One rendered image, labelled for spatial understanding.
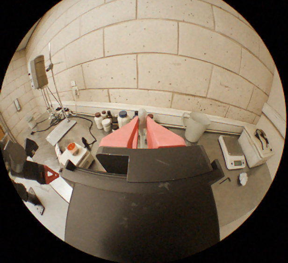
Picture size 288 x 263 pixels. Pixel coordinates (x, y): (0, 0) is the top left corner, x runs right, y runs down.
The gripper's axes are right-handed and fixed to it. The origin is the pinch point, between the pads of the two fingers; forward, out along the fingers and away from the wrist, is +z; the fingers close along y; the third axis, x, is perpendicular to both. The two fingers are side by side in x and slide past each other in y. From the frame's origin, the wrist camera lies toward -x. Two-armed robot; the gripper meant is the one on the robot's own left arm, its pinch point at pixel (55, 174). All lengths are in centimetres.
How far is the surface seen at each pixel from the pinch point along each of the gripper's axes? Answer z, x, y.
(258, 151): 18, 17, -100
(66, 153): 8.0, -10.1, 2.2
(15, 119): -24, -80, 230
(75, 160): 8.2, -6.7, -4.8
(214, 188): 21, 19, -61
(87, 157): 13.2, -8.7, -8.0
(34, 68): -26, -53, 18
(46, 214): -4.0, 24.5, 17.1
